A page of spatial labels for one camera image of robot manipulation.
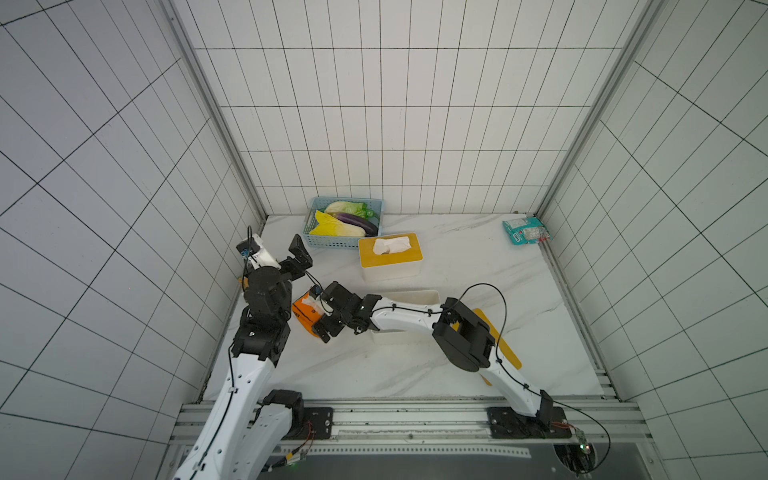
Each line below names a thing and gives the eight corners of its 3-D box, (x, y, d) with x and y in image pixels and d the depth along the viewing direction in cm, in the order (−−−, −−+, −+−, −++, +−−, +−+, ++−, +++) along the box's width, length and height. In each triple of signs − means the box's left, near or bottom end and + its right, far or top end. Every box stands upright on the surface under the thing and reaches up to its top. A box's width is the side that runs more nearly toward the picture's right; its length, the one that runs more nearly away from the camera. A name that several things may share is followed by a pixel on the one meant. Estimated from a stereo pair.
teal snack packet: (513, 245, 111) (516, 240, 109) (502, 224, 118) (504, 219, 116) (549, 241, 113) (552, 236, 111) (535, 220, 120) (538, 215, 118)
